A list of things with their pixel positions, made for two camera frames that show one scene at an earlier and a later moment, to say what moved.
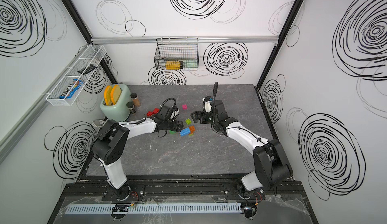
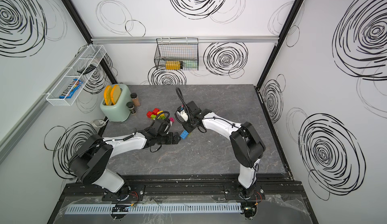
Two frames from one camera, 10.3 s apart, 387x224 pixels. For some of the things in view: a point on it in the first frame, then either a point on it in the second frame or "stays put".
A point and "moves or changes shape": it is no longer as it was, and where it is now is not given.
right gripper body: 207,118 → 190,125
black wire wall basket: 177,53 stays put
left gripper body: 172,125 → 167,138
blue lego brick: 185,131 moves or changes shape
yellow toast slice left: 107,95 stays put
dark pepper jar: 131,107 stays put
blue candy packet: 68,91 stays put
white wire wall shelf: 65,92 stays put
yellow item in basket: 172,65 stays put
